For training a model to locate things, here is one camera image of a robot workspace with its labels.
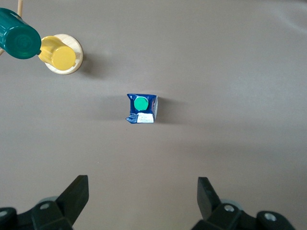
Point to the yellow plastic cup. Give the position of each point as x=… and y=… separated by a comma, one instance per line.
x=62, y=57

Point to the dark green plastic cup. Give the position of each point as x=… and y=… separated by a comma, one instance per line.
x=19, y=36

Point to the wooden cup tree stand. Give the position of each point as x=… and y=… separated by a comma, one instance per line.
x=78, y=48

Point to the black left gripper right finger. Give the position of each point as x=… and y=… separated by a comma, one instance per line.
x=208, y=203

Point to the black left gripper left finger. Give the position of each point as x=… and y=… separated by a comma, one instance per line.
x=69, y=201

